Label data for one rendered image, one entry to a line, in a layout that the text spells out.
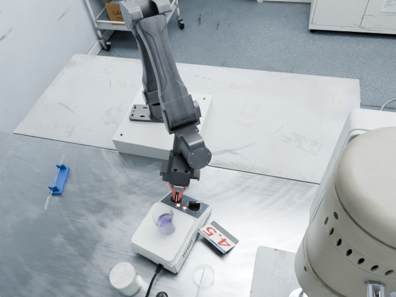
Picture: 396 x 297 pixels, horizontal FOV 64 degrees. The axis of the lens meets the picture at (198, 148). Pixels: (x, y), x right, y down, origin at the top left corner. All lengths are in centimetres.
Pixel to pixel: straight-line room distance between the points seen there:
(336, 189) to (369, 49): 289
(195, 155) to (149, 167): 35
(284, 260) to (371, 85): 209
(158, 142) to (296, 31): 242
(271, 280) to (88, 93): 95
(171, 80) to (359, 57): 243
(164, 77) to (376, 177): 54
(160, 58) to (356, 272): 55
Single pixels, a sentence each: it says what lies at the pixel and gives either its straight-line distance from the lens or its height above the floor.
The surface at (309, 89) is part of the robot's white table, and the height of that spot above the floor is 90.
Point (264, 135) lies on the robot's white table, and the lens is 106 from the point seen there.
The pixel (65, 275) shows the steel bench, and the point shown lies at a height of 90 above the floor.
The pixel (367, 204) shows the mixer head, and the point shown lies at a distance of 24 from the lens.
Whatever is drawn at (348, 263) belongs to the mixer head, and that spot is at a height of 144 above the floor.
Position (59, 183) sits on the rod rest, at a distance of 108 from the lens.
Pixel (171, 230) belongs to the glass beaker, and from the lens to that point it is 77.
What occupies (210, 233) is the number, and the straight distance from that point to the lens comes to 85.
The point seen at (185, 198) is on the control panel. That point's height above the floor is 94.
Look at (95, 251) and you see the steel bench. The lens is 93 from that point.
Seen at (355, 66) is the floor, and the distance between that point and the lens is 290.
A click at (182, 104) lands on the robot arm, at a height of 122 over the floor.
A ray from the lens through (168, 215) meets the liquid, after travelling 79.
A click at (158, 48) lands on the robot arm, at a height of 132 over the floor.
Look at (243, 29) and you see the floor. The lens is 323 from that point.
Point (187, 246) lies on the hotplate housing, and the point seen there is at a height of 95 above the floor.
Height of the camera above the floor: 171
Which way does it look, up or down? 52 degrees down
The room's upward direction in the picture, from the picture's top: 9 degrees counter-clockwise
